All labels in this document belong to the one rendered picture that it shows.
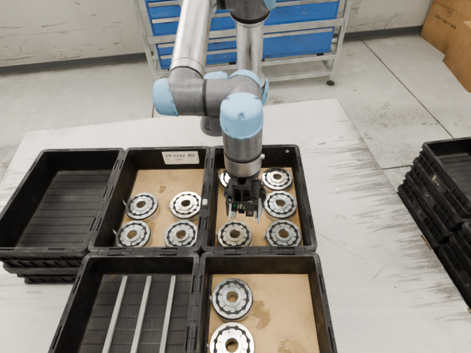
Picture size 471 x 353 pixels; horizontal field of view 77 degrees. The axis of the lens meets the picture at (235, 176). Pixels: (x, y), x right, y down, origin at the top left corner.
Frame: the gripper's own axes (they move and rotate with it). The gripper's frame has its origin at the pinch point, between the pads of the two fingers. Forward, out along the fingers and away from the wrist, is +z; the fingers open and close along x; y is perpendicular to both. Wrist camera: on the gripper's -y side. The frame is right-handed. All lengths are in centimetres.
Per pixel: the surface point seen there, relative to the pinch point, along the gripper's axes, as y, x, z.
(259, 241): 0.1, 4.0, 14.4
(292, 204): -12.2, 13.5, 11.6
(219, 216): -7.8, -9.2, 14.4
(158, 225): -2.8, -27.8, 14.4
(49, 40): -245, -228, 65
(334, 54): -225, 60, 67
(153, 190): -16.8, -33.9, 14.4
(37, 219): -2, -69, 15
